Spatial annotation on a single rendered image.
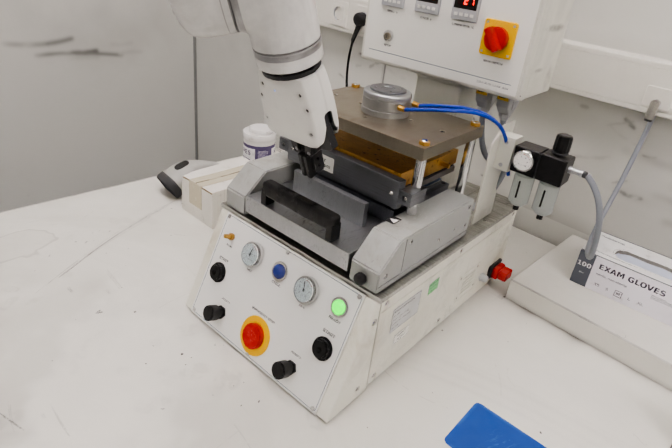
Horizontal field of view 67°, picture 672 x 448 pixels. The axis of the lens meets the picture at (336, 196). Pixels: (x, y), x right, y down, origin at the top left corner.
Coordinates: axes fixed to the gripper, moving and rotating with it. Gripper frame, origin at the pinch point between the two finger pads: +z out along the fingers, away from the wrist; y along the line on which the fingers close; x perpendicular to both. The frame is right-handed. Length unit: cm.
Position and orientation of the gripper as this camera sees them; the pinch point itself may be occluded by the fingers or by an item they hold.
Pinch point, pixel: (311, 160)
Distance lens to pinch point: 73.7
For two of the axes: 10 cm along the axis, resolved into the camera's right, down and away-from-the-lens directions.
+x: 6.5, -5.6, 5.1
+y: 7.5, 3.6, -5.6
